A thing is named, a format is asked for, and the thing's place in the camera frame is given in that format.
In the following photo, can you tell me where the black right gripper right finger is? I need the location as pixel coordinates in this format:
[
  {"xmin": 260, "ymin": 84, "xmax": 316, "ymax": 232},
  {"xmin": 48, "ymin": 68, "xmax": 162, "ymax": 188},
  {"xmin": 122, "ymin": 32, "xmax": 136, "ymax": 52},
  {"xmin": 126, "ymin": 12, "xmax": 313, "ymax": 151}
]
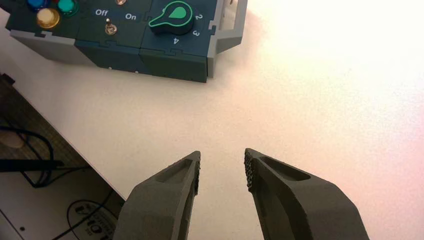
[{"xmin": 244, "ymin": 148, "xmax": 372, "ymax": 240}]

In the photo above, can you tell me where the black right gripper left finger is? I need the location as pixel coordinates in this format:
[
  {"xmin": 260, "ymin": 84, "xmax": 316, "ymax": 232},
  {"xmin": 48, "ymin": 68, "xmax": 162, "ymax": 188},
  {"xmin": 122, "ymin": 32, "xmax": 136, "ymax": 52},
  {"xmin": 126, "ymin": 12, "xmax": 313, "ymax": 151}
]
[{"xmin": 112, "ymin": 150, "xmax": 202, "ymax": 240}]

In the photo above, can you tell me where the white plate with logo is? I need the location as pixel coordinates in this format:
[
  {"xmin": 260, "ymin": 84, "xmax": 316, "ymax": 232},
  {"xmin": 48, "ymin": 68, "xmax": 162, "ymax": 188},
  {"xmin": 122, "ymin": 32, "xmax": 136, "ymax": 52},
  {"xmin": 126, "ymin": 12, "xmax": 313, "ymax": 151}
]
[{"xmin": 0, "ymin": 169, "xmax": 126, "ymax": 240}]

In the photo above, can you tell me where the black bar on floor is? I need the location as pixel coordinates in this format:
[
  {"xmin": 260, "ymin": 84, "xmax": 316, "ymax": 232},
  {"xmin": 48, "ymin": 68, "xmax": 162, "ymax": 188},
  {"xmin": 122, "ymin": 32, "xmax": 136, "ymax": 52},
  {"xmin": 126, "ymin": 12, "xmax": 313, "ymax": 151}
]
[{"xmin": 0, "ymin": 159, "xmax": 65, "ymax": 173}]

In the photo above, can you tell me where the grey and blue control box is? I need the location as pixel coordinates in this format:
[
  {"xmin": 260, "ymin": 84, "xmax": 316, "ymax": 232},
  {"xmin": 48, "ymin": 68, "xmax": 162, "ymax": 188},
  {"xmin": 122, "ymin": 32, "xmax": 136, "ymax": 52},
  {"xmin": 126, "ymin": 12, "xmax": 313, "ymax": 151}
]
[{"xmin": 4, "ymin": 0, "xmax": 249, "ymax": 84}]

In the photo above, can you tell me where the black and green rotary knob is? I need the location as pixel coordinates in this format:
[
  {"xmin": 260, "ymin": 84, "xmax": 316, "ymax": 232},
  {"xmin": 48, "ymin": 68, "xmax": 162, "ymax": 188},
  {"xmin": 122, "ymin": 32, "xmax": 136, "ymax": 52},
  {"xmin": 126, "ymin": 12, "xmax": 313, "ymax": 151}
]
[{"xmin": 148, "ymin": 0, "xmax": 196, "ymax": 36}]

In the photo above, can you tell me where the yellow round push button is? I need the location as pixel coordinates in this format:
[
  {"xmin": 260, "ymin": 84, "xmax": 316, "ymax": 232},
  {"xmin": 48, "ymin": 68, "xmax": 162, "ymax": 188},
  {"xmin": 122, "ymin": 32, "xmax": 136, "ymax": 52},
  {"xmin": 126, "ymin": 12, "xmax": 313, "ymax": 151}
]
[{"xmin": 36, "ymin": 8, "xmax": 62, "ymax": 30}]

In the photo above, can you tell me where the green round push button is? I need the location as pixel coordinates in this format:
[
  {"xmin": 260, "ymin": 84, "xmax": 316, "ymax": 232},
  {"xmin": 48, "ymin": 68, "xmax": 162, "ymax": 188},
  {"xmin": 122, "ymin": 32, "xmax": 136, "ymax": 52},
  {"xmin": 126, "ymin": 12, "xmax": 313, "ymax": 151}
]
[{"xmin": 56, "ymin": 0, "xmax": 80, "ymax": 17}]

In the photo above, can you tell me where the blue round push button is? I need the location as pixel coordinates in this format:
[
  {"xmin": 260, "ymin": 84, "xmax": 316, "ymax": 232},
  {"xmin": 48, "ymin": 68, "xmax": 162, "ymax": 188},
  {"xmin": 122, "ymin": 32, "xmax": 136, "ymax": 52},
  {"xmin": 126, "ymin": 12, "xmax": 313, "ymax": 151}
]
[{"xmin": 26, "ymin": 0, "xmax": 52, "ymax": 12}]

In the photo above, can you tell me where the thin black looped cable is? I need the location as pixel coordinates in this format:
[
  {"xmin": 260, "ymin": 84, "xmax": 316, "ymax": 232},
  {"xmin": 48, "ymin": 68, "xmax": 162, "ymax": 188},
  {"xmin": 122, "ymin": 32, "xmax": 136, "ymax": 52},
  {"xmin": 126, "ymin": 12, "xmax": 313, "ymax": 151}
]
[{"xmin": 49, "ymin": 188, "xmax": 117, "ymax": 240}]

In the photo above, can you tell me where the black curved floor cable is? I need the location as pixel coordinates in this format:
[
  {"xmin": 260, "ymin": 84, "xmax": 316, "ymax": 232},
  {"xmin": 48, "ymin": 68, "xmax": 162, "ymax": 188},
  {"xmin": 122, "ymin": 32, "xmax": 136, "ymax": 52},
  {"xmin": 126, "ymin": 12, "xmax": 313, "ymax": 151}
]
[{"xmin": 0, "ymin": 125, "xmax": 91, "ymax": 190}]

